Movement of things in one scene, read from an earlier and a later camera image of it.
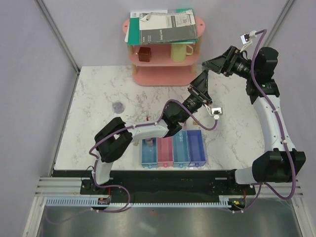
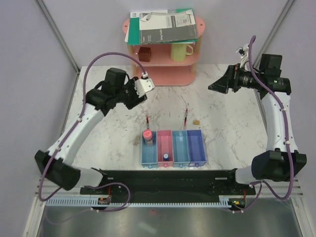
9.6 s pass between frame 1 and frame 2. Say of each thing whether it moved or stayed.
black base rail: stayed
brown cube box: stayed
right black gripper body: moved
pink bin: stayed
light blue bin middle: stayed
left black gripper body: moved
